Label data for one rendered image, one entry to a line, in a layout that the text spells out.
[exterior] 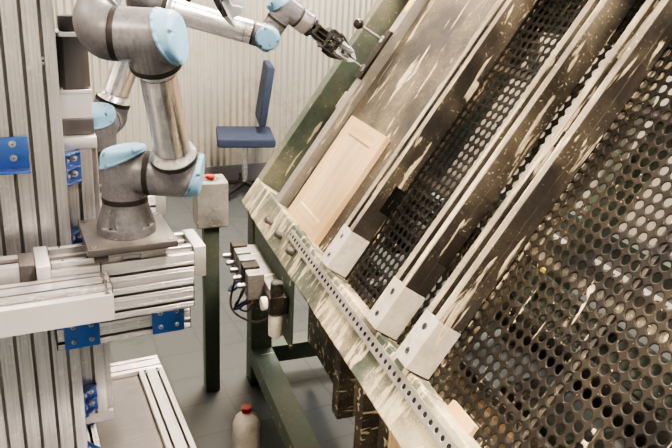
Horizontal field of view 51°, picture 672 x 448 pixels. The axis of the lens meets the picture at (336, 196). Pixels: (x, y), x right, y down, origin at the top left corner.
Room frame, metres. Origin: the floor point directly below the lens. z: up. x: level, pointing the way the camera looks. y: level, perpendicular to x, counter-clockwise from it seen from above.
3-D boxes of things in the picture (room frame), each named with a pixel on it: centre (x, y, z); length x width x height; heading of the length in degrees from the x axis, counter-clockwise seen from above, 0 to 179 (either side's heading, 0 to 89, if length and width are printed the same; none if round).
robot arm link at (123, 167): (1.72, 0.54, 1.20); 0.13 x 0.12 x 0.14; 90
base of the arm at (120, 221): (1.72, 0.55, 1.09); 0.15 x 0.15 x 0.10
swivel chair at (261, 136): (5.13, 0.69, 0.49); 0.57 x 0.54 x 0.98; 121
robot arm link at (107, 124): (2.17, 0.77, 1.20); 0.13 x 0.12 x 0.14; 6
